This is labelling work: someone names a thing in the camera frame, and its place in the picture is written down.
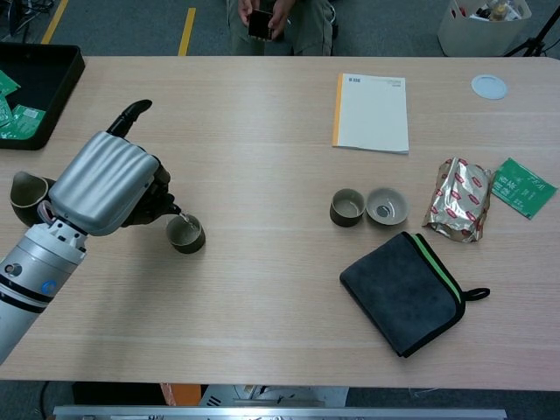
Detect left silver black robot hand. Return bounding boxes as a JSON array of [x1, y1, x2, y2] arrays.
[[47, 99, 172, 237]]

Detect black teapot with hoop handle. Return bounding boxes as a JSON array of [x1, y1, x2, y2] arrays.
[[120, 155, 183, 228]]

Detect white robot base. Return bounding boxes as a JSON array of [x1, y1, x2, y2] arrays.
[[199, 383, 350, 408]]

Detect olive teacup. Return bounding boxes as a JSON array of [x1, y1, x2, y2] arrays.
[[166, 213, 207, 256]]

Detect empty dark teacup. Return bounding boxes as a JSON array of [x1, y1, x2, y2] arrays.
[[329, 188, 367, 228]]

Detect dark pitcher with grey inside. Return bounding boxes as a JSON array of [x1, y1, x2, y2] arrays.
[[10, 170, 58, 228]]

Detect green packet with white label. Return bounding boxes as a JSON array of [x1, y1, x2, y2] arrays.
[[11, 103, 46, 137]]

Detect black rectangular tray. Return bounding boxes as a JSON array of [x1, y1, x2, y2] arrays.
[[0, 42, 87, 151]]

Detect smartphone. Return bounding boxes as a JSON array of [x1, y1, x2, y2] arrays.
[[247, 8, 275, 43]]

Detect orange base cover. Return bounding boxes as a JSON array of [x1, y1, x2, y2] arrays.
[[159, 382, 202, 408]]

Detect seated person khaki trousers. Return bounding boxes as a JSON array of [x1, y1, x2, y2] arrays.
[[227, 0, 338, 57]]

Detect white notebook with yellow spine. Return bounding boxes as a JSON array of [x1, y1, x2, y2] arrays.
[[332, 73, 410, 155]]

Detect grey cloth with green stripe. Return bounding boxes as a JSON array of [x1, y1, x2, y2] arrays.
[[339, 232, 491, 359]]

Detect silver foil pack red labels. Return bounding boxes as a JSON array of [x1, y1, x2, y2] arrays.
[[422, 156, 494, 243]]

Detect white storage box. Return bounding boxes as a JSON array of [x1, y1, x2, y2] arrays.
[[437, 0, 534, 57]]

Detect green tea packet white print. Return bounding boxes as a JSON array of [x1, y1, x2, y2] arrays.
[[490, 157, 558, 221]]

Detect black tripod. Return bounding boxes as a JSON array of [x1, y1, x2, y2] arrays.
[[502, 6, 560, 58]]

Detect black floor cable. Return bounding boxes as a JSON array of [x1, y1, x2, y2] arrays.
[[39, 380, 53, 417]]

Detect aluminium profile rail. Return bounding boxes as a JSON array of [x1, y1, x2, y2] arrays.
[[52, 405, 508, 420]]

